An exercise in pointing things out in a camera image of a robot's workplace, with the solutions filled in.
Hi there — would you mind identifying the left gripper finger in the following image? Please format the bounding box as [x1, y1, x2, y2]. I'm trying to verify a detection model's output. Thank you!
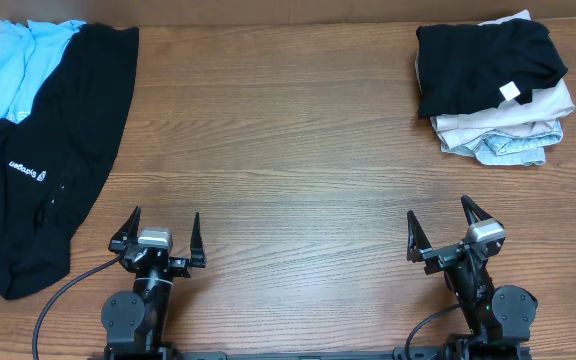
[111, 206, 141, 242]
[190, 212, 204, 258]

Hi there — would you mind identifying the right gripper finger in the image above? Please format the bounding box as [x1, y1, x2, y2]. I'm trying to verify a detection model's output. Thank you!
[407, 210, 432, 252]
[461, 195, 503, 227]

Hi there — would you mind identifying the folded black garment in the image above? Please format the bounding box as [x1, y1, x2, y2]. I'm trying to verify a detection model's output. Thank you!
[416, 19, 568, 118]

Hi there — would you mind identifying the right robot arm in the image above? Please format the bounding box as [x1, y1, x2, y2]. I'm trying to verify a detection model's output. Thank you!
[401, 195, 538, 360]

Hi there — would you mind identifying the folded beige garment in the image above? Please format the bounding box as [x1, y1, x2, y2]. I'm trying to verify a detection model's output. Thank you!
[415, 12, 575, 148]

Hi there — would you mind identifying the black t-shirt with logo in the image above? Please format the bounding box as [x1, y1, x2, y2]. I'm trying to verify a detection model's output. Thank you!
[0, 24, 140, 300]

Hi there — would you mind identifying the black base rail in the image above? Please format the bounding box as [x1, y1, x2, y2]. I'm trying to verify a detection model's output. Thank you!
[88, 347, 532, 360]

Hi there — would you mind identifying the light blue printed t-shirt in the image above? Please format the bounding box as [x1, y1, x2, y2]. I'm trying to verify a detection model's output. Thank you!
[0, 20, 86, 124]

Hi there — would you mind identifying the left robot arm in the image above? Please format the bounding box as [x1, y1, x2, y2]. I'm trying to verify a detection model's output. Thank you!
[101, 208, 207, 360]

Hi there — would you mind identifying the folded light denim garment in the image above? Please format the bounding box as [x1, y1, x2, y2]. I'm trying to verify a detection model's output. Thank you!
[441, 119, 564, 166]

